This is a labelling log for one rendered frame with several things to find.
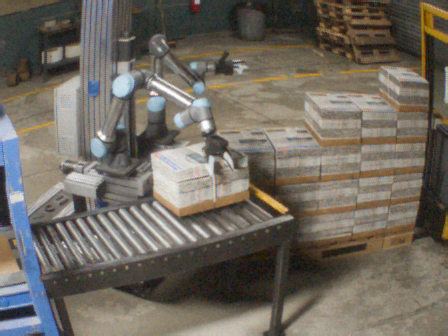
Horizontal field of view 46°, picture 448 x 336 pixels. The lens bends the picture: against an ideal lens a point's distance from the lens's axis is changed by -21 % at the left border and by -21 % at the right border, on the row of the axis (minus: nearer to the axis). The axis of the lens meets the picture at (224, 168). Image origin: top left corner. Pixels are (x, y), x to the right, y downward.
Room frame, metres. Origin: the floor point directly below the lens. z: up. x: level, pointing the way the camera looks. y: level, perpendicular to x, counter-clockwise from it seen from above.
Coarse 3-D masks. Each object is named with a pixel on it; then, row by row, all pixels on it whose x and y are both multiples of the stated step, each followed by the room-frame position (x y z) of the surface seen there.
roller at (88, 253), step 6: (66, 222) 2.60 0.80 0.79; (72, 228) 2.53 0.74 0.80; (72, 234) 2.49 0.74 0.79; (78, 234) 2.47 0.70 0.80; (78, 240) 2.42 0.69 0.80; (84, 240) 2.43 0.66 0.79; (78, 246) 2.41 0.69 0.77; (84, 246) 2.36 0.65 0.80; (84, 252) 2.32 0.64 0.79; (90, 252) 2.31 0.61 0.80; (90, 258) 2.26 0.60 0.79; (96, 258) 2.27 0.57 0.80
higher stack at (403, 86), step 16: (384, 80) 3.88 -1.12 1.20; (400, 80) 3.61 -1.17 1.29; (416, 80) 3.65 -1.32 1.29; (400, 96) 3.61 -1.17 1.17; (416, 96) 3.63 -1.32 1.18; (400, 112) 3.61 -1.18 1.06; (416, 112) 3.64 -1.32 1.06; (400, 128) 3.61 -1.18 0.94; (416, 128) 3.63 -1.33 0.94; (400, 144) 3.61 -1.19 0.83; (416, 144) 3.63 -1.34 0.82; (400, 160) 3.61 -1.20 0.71; (416, 160) 3.63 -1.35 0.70; (400, 176) 3.61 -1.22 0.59; (416, 176) 3.64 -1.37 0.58; (400, 192) 3.62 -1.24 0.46; (416, 192) 3.64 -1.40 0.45; (400, 208) 3.62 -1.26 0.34; (416, 208) 3.65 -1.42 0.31; (400, 224) 3.62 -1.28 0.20; (384, 240) 3.60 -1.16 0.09; (400, 240) 3.63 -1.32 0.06
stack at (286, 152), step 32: (256, 128) 3.80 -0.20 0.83; (288, 128) 3.82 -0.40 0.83; (256, 160) 3.44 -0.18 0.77; (288, 160) 3.48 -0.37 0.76; (320, 160) 3.52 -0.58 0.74; (352, 160) 3.55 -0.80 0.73; (384, 160) 3.59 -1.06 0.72; (288, 192) 3.47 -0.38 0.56; (320, 192) 3.51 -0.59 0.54; (352, 192) 3.54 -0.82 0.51; (384, 192) 3.59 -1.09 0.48; (320, 224) 3.51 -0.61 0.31; (352, 224) 3.55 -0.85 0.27; (384, 224) 3.60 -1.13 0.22; (256, 256) 3.44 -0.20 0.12; (320, 256) 3.52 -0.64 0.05; (352, 256) 3.56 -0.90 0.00
